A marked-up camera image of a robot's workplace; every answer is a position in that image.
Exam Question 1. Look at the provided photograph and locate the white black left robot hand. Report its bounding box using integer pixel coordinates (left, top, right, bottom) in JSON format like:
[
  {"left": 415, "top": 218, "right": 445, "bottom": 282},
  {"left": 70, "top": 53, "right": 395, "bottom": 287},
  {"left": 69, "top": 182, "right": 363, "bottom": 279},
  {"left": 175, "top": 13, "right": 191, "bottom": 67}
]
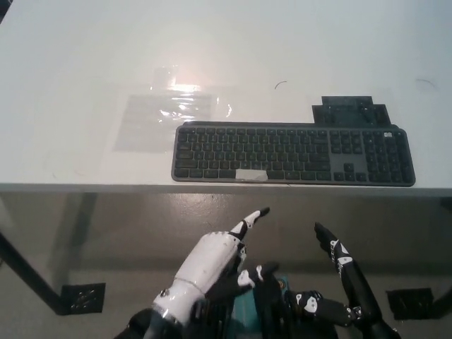
[{"left": 153, "top": 207, "right": 280, "bottom": 323}]

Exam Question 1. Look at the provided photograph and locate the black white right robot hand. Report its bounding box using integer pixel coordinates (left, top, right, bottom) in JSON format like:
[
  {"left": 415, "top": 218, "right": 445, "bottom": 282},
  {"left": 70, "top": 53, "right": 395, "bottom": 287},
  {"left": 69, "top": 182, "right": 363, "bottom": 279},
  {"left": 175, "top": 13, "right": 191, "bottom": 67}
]
[{"left": 285, "top": 221, "right": 383, "bottom": 328}]

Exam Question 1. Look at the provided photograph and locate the black teal robot torso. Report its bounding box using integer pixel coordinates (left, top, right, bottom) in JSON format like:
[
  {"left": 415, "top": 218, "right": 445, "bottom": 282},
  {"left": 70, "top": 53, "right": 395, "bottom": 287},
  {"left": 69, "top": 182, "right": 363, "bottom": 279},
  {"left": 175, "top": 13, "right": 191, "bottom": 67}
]
[{"left": 192, "top": 270, "right": 340, "bottom": 339}]

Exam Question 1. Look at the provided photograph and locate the dark grey computer keyboard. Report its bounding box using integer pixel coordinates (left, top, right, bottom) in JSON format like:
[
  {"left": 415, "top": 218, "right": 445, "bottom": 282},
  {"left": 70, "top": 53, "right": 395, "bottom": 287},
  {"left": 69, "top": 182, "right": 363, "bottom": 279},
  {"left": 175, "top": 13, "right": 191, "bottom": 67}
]
[{"left": 171, "top": 121, "right": 417, "bottom": 188}]

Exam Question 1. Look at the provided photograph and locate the black box behind keyboard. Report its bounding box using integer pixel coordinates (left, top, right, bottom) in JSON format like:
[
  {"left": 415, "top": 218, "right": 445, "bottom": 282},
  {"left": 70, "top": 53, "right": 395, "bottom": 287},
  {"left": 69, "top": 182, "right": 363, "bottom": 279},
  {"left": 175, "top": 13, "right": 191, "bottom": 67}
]
[{"left": 310, "top": 95, "right": 393, "bottom": 126}]

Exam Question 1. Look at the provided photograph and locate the black floor plate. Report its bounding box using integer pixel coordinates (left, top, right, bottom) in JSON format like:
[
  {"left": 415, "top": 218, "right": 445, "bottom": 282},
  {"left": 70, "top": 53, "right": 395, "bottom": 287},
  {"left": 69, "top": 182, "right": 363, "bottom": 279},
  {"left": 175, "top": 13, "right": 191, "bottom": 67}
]
[
  {"left": 385, "top": 287, "right": 435, "bottom": 321},
  {"left": 60, "top": 282, "right": 107, "bottom": 316}
]

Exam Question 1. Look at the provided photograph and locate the white tape piece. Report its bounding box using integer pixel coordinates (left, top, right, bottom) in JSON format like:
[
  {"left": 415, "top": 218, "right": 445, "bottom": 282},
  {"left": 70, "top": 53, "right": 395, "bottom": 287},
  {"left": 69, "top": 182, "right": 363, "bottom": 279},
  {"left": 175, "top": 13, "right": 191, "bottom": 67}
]
[{"left": 234, "top": 168, "right": 268, "bottom": 182}]

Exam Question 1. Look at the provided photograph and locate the clear plastic film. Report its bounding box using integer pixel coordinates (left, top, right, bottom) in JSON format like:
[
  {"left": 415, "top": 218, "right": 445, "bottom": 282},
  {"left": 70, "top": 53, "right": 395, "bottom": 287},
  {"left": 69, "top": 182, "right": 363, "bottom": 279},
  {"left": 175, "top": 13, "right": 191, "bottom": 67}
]
[{"left": 112, "top": 65, "right": 234, "bottom": 154}]

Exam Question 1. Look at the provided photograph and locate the black table leg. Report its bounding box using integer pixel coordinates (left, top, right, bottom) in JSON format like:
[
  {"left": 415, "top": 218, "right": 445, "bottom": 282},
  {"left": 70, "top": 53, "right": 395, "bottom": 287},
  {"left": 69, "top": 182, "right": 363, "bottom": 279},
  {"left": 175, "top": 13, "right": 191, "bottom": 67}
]
[{"left": 0, "top": 229, "right": 69, "bottom": 316}]

